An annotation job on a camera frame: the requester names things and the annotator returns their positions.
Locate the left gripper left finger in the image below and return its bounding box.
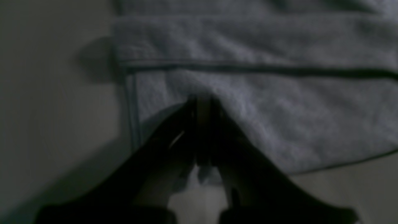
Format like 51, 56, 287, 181
34, 96, 197, 224

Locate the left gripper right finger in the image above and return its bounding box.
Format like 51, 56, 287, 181
210, 98, 358, 224

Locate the grey T-shirt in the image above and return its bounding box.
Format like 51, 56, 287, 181
111, 0, 397, 174

